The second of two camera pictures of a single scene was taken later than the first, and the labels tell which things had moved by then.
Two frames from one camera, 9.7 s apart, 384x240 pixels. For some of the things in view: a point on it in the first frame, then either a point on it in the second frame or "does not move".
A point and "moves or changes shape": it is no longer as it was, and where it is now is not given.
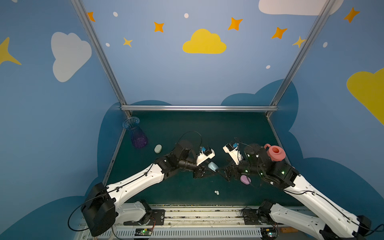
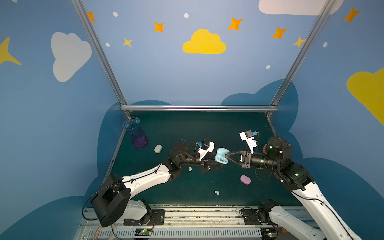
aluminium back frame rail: (198, 108) does not move
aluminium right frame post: (300, 57) does not move
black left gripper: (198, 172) → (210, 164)
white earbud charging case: (158, 148) does not move
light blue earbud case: (212, 166) moves or changes shape
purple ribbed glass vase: (139, 139) does not move
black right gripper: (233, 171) → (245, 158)
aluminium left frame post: (101, 55) does not move
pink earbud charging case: (245, 179) does not move
